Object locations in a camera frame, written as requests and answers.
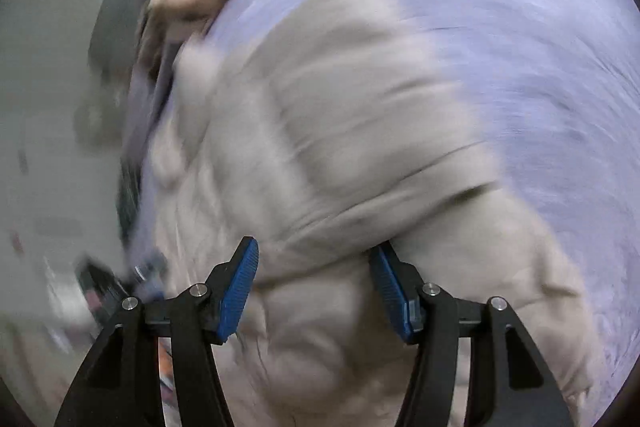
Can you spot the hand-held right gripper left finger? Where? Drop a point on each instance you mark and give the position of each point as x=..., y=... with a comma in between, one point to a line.
x=239, y=294

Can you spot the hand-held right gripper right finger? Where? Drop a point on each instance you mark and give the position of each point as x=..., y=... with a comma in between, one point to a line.
x=392, y=294

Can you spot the beige puffer jacket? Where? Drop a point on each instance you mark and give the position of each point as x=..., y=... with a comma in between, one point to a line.
x=320, y=147

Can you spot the light bed sheet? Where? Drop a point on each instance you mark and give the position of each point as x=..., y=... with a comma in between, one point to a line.
x=500, y=32

